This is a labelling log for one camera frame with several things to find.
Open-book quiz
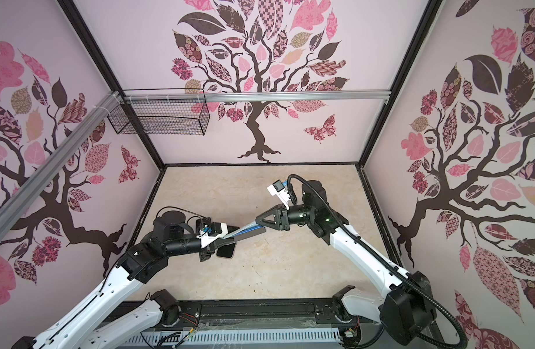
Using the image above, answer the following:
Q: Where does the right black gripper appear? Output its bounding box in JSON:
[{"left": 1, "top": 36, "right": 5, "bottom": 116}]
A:
[{"left": 257, "top": 203, "right": 315, "bottom": 234}]

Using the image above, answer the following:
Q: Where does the black smartphone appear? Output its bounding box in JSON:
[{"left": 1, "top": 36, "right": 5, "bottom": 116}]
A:
[{"left": 229, "top": 226, "right": 266, "bottom": 242}]

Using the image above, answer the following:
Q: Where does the light blue phone case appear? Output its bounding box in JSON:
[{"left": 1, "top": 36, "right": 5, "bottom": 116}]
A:
[{"left": 225, "top": 222, "right": 262, "bottom": 238}]

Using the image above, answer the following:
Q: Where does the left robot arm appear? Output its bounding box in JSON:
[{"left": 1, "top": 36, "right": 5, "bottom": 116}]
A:
[{"left": 14, "top": 211, "right": 241, "bottom": 348}]

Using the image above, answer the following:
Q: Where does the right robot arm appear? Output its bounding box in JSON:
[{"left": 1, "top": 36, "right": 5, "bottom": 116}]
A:
[{"left": 255, "top": 180, "right": 437, "bottom": 346}]

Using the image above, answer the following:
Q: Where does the phone in pink case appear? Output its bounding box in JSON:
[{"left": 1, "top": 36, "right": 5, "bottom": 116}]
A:
[{"left": 216, "top": 244, "right": 236, "bottom": 259}]

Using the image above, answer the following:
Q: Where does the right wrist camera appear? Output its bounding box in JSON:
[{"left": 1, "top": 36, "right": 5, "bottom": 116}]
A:
[{"left": 267, "top": 180, "right": 296, "bottom": 209}]

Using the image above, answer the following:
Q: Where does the left thin black cable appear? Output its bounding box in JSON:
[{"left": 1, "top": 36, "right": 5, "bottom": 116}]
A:
[{"left": 156, "top": 206, "right": 207, "bottom": 223}]

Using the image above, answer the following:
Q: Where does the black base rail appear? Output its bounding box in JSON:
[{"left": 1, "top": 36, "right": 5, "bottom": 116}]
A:
[{"left": 69, "top": 295, "right": 447, "bottom": 349}]

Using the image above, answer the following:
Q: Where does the white slotted cable duct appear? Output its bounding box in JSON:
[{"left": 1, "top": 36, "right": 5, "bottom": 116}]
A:
[{"left": 113, "top": 328, "right": 341, "bottom": 348}]

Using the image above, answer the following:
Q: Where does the black wire basket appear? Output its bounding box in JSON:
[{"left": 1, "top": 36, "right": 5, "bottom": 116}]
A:
[{"left": 108, "top": 87, "right": 210, "bottom": 136}]

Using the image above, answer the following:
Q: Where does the right black corrugated cable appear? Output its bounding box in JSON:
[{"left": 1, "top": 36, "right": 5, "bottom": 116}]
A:
[{"left": 286, "top": 173, "right": 468, "bottom": 349}]

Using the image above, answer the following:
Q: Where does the back aluminium rail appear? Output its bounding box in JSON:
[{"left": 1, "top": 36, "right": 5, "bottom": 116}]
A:
[{"left": 124, "top": 90, "right": 391, "bottom": 103}]

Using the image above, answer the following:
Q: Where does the aluminium rail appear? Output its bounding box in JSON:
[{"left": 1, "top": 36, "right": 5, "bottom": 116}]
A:
[
  {"left": 124, "top": 90, "right": 391, "bottom": 103},
  {"left": 0, "top": 91, "right": 122, "bottom": 241}
]

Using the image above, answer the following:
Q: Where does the left aluminium rail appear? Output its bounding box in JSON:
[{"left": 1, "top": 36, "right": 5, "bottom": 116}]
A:
[{"left": 0, "top": 91, "right": 122, "bottom": 241}]

